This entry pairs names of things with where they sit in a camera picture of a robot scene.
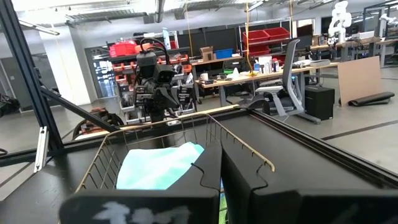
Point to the small cardboard box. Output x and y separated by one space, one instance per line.
206 53

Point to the blue plastic box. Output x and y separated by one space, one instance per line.
224 53

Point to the storage bin rack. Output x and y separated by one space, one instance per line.
124 59

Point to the blue microfiber towel white tag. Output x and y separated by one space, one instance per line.
155 168

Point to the light wooden table side board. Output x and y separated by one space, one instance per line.
174 119

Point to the rolled black mat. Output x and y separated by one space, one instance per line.
370 99

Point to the red storage bin shelf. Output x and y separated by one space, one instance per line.
264 40

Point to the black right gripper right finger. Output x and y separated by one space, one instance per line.
295 208

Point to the white grey office chair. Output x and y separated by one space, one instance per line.
286 84

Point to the white mug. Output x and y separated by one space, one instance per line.
204 76

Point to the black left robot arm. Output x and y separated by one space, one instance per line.
149 65

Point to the green microfiber towel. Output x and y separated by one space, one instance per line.
222 205

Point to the black computer tower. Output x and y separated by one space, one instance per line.
319 102

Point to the black aluminium frame post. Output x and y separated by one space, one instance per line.
28 77

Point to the wooden top office desk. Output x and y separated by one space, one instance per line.
270 74

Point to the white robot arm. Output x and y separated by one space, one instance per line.
339 20

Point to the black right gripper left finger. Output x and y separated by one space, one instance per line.
140 207

